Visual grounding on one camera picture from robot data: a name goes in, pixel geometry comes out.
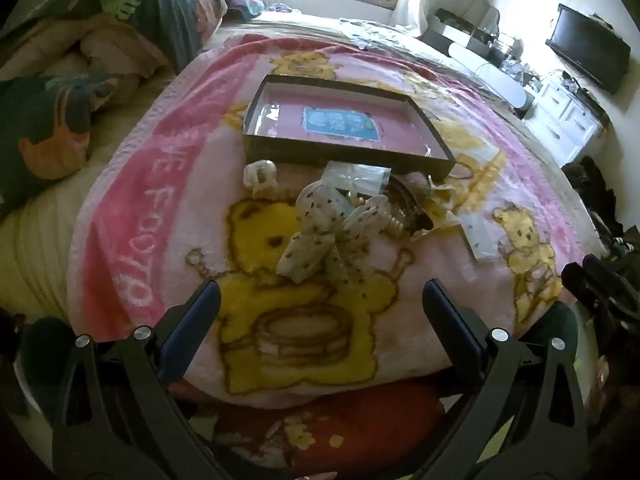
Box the pink bear printed blanket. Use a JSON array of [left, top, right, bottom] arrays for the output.
[[70, 35, 593, 411]]

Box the dark storage shelf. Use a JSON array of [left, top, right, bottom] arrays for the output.
[[422, 7, 502, 57]]

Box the dark floral quilt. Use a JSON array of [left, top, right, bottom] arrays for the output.
[[0, 0, 229, 213]]

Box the shallow box with pink inside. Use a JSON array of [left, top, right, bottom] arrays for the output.
[[242, 74, 457, 181]]

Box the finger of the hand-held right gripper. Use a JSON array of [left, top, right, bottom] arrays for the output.
[[582, 254, 640, 321], [561, 261, 608, 328]]

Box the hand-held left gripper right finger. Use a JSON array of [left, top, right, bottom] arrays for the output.
[[410, 279, 592, 480]]

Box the small clear plastic packet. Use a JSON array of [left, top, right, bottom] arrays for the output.
[[459, 209, 502, 262]]

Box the white curved bed board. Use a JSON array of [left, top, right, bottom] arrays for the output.
[[447, 42, 535, 112]]

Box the blue printed card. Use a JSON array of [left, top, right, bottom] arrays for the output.
[[301, 106, 379, 142]]

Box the clear plastic bag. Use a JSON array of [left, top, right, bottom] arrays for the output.
[[320, 161, 392, 197]]

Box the black flat television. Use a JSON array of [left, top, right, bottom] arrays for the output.
[[545, 4, 632, 96]]

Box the pile of dark clothes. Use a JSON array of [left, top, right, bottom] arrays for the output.
[[560, 156, 640, 263]]

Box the white drawer cabinet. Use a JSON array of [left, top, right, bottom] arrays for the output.
[[522, 77, 610, 162]]

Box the purple pillow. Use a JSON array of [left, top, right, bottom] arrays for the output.
[[227, 0, 266, 22]]

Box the brown hair clip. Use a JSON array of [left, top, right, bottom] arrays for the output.
[[387, 172, 437, 235]]

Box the white dotted hair bow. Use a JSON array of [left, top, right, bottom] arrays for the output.
[[276, 180, 396, 284]]

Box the red printed cloth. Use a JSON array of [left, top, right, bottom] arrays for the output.
[[210, 384, 447, 477]]

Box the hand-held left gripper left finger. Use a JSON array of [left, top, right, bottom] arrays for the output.
[[50, 280, 236, 480]]

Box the cream spiral hair tie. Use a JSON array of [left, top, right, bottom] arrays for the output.
[[243, 160, 279, 199]]

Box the crumpled clear plastic sheet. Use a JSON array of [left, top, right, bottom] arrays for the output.
[[340, 16, 427, 52]]

